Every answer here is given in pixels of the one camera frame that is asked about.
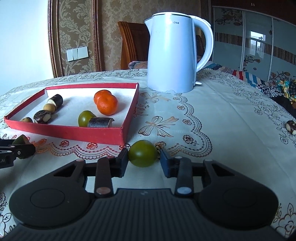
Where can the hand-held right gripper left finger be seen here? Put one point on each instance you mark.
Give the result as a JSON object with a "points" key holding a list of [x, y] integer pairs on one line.
{"points": [[121, 162]]}

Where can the striped colourful quilt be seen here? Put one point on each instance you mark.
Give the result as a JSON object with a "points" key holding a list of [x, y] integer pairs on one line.
{"points": [[249, 77]]}

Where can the pink blanket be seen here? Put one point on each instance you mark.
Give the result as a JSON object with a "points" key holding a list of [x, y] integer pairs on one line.
{"points": [[137, 64]]}

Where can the orange tangerine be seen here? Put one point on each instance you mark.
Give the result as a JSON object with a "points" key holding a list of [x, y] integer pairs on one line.
{"points": [[101, 95], [107, 105]]}

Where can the gold ornate wall frame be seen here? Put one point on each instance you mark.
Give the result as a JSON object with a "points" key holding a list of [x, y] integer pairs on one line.
{"points": [[52, 46]]}

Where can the red shallow cardboard box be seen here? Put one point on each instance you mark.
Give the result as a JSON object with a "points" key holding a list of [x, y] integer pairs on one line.
{"points": [[69, 134]]}

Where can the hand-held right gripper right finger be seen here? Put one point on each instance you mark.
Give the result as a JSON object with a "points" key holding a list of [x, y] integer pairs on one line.
{"points": [[165, 162]]}

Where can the white wall switch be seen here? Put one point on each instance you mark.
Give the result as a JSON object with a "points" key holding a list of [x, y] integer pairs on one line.
{"points": [[77, 53]]}

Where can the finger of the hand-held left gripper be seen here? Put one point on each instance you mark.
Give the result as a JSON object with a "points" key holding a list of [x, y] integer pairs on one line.
{"points": [[25, 150]]}

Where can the wooden bed headboard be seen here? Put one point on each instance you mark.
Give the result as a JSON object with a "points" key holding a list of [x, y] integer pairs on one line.
{"points": [[134, 46]]}

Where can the colourful cloth pile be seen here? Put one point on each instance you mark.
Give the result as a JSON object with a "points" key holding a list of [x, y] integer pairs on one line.
{"points": [[289, 89]]}

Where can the white electric kettle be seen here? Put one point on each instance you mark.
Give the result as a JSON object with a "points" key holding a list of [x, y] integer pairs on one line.
{"points": [[171, 58]]}

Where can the white floral lace tablecloth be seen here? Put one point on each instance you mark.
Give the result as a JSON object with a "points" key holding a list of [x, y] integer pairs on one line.
{"points": [[219, 115]]}

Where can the wardrobe with floral glass doors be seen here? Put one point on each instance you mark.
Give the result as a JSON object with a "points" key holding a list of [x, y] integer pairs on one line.
{"points": [[231, 53]]}

